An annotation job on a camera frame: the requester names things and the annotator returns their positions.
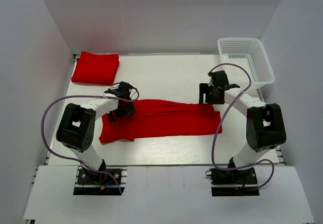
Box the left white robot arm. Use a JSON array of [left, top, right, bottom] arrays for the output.
[[56, 81, 139, 183]]

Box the red t-shirt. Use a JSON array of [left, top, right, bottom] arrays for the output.
[[99, 99, 221, 144], [71, 51, 120, 86]]

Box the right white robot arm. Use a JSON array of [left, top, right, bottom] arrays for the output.
[[199, 70, 287, 183]]

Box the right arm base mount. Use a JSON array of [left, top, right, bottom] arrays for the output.
[[205, 168, 259, 197]]

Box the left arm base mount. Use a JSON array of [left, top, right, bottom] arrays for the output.
[[73, 167, 127, 196]]

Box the folded red t-shirt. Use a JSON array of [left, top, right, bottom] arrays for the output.
[[71, 51, 120, 86]]

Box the white plastic basket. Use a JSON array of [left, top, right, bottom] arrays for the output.
[[218, 37, 275, 89]]

